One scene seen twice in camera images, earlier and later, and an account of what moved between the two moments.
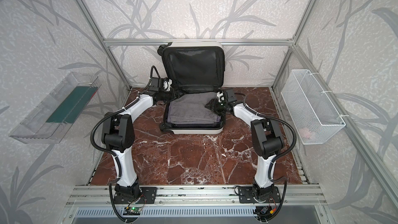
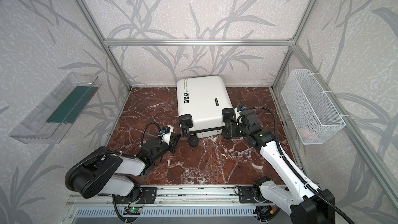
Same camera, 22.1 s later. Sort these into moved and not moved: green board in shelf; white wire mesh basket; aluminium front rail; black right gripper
Moved: black right gripper
Not moved: white wire mesh basket; aluminium front rail; green board in shelf
